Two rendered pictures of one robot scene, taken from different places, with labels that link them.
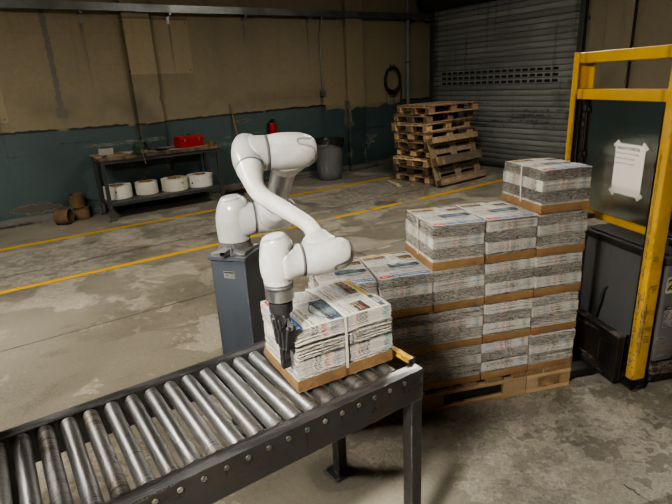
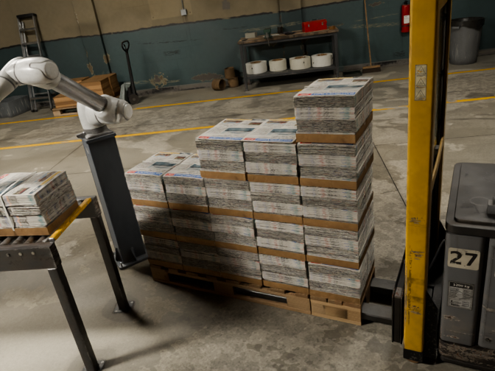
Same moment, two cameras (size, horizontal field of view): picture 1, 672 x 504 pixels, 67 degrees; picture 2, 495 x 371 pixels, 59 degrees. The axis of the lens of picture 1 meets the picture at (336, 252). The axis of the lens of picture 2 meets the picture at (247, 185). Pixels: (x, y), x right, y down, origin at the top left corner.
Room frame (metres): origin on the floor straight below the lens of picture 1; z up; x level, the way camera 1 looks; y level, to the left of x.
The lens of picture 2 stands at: (0.87, -2.20, 1.77)
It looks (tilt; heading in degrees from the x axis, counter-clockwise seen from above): 24 degrees down; 42
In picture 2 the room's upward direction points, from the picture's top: 8 degrees counter-clockwise
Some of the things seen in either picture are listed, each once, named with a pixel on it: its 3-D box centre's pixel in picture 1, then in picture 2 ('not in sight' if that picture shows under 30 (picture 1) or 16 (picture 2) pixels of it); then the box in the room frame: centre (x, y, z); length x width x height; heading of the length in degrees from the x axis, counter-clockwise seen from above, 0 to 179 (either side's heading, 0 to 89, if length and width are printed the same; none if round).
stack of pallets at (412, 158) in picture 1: (434, 140); not in sight; (9.28, -1.87, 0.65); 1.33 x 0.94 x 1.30; 128
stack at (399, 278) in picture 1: (419, 329); (228, 225); (2.57, -0.44, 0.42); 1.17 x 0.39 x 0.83; 103
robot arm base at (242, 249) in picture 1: (233, 246); (93, 130); (2.37, 0.50, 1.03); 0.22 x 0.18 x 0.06; 162
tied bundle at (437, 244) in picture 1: (442, 236); (236, 148); (2.61, -0.58, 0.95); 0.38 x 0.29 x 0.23; 13
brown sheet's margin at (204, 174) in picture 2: (442, 252); (237, 162); (2.60, -0.57, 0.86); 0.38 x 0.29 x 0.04; 13
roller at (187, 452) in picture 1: (171, 426); not in sight; (1.34, 0.54, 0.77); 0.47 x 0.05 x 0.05; 34
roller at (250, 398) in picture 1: (247, 395); not in sight; (1.48, 0.32, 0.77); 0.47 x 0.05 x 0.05; 34
